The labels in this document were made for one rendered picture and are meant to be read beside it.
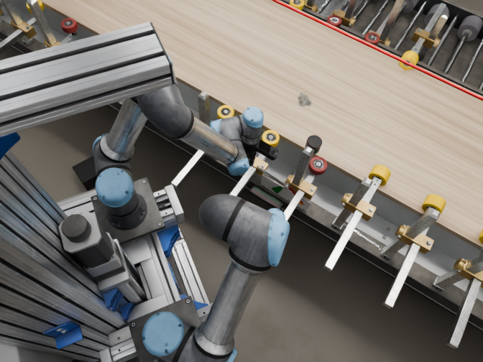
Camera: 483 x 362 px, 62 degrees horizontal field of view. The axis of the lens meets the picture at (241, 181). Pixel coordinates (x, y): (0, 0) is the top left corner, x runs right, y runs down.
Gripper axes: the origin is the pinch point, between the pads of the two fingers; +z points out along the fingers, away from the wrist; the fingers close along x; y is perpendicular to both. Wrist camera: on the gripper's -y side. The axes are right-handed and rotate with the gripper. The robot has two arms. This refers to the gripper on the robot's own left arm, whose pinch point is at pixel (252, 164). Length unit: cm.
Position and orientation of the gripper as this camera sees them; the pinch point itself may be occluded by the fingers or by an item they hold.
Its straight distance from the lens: 173.8
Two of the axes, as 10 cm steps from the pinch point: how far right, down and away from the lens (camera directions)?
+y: -9.7, -2.2, 0.6
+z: -0.5, 4.6, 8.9
